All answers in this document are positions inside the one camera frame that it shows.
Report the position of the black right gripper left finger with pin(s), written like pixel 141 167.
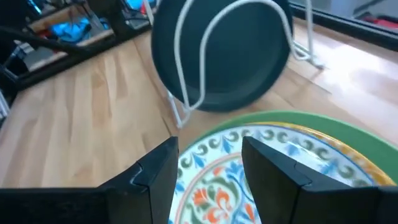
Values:
pixel 149 186

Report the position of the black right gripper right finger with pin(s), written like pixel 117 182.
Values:
pixel 280 193

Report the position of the floral patterned plate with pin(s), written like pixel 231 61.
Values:
pixel 217 186

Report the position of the green plate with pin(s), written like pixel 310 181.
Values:
pixel 342 130

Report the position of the dark teal plate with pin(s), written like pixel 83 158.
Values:
pixel 242 56

